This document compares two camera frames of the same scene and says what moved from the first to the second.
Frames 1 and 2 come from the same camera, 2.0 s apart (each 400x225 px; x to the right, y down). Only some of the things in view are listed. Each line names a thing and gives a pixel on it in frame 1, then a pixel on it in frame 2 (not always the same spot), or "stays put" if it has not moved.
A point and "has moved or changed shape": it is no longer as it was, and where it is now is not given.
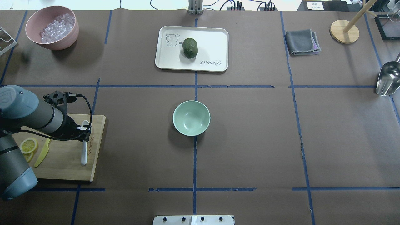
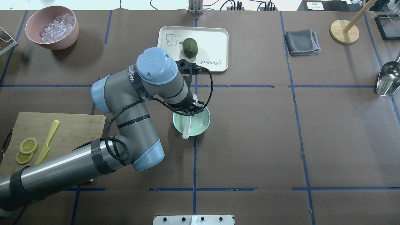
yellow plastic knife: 44,152 stays put
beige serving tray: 192,48 stays put
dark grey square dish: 302,42 stays put
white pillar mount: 193,220 stays put
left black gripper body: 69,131 → 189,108
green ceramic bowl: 191,118 stays put
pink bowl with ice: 56,27 stays put
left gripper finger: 87,127 → 199,103
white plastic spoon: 84,156 has moved or changed shape
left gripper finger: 84,137 → 192,113
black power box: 323,6 stays put
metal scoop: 388,78 stays put
